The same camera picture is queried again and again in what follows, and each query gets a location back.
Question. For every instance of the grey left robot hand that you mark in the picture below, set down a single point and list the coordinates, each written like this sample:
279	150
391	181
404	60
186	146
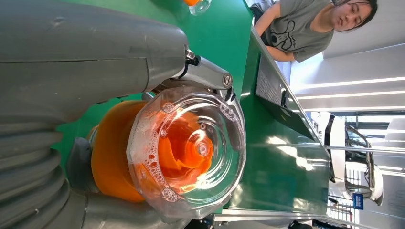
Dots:
79	57

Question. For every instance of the dark grey laptop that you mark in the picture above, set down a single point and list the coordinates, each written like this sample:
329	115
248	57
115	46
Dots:
269	85

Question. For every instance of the person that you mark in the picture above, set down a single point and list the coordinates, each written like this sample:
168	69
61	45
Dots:
300	28

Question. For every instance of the blue sign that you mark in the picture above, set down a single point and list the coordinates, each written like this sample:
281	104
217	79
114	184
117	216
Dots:
358	201

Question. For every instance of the metal rail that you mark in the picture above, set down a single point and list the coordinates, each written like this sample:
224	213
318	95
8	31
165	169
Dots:
379	150

